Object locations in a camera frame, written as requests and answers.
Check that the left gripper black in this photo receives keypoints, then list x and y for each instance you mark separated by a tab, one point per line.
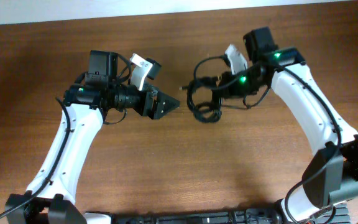
156	112

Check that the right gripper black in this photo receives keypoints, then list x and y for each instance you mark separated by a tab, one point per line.
217	86

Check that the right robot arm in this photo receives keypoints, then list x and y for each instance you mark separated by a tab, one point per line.
331	177

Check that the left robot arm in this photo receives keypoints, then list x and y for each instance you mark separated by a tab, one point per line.
111	82

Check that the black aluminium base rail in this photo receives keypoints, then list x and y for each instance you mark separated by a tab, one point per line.
267	215

